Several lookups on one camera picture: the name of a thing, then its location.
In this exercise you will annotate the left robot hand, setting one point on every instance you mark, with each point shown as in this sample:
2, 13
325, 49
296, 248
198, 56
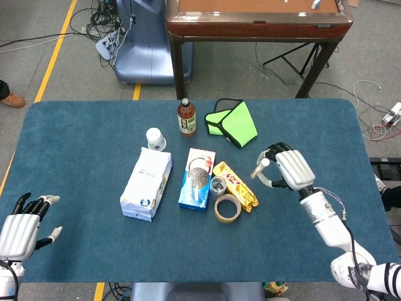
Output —
15, 235

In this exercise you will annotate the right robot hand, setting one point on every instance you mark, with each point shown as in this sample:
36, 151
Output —
294, 169

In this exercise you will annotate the clear bottle with white cap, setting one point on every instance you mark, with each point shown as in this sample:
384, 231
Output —
260, 170

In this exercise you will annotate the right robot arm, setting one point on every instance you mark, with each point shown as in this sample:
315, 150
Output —
322, 213

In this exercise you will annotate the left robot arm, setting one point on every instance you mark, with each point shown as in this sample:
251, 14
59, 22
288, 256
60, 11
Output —
7, 279

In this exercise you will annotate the yellow foil snack packet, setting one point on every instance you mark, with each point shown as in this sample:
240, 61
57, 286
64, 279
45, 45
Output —
235, 185

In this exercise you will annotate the neon green cloth, black trim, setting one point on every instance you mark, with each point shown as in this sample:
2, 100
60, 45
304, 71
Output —
238, 122

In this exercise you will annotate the glass jar with cartoon label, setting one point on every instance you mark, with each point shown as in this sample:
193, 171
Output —
218, 187

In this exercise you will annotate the blue felt table cover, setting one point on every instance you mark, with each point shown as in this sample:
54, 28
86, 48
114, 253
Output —
94, 251

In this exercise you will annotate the yellowish packing tape roll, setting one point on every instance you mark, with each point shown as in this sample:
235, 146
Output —
227, 219

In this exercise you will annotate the black foot pedal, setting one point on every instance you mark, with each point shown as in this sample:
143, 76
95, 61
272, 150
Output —
387, 167

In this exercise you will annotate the blue Oreo cookie box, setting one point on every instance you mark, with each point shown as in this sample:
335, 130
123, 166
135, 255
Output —
195, 189

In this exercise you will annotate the black tripod stand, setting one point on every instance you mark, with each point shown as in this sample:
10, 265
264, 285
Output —
296, 62

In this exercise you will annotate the small white power strip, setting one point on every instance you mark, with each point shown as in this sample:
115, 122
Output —
393, 114

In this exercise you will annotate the amber tea bottle, black cap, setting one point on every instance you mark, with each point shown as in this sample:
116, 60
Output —
187, 122

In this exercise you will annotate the brown shoe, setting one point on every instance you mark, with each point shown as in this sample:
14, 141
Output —
14, 101

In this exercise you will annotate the white tissue paper pack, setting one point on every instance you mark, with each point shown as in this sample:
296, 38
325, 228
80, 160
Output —
144, 185

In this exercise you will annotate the white paper cup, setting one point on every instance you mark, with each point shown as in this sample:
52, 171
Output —
155, 138

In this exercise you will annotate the brown mahjong table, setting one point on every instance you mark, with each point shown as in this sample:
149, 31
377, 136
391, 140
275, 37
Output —
250, 28

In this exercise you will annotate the grey robot torso base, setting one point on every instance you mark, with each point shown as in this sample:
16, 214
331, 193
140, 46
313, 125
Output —
194, 293

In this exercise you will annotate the blue-white mahjong tile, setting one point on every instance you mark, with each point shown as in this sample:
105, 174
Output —
315, 3

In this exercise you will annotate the white floor power strip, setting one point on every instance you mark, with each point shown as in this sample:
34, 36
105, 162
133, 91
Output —
105, 47

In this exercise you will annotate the bluish robot pedestal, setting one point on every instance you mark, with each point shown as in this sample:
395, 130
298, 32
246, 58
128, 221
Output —
147, 56

